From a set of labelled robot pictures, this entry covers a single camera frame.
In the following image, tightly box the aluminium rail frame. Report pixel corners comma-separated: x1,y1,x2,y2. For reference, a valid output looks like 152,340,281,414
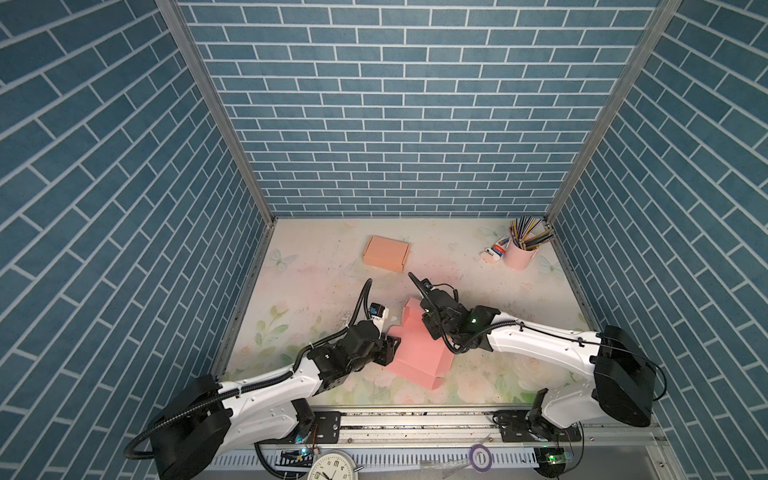
205,405,684,479

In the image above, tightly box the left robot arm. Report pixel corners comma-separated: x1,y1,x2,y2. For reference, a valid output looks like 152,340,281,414
123,279,400,479

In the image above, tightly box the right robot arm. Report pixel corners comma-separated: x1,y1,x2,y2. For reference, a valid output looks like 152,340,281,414
409,274,667,441

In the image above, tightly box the pink pencil cup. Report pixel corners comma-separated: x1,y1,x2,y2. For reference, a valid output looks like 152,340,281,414
502,240,538,271

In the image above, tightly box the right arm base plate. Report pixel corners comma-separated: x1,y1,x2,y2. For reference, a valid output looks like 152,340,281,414
491,410,582,443

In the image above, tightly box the green lit circuit board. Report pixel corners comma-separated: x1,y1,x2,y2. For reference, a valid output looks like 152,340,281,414
534,447,569,479

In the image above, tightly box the white analog clock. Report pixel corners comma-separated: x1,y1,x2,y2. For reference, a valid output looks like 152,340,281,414
307,451,360,480

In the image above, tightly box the coloured pencils bundle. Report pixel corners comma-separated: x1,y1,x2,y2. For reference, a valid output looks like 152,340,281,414
509,216,555,251

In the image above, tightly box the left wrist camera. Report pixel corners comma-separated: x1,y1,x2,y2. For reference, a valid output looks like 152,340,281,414
367,303,389,335

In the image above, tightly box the purple tape roll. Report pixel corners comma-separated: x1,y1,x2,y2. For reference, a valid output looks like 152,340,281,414
468,444,493,473

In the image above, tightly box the pink paper box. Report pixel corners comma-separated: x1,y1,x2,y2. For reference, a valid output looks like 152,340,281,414
385,298,454,390

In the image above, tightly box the orange paper box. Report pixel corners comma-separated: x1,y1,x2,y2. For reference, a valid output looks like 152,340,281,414
362,236,410,272

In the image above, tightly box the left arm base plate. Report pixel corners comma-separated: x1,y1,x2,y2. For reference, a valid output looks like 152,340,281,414
263,410,342,445

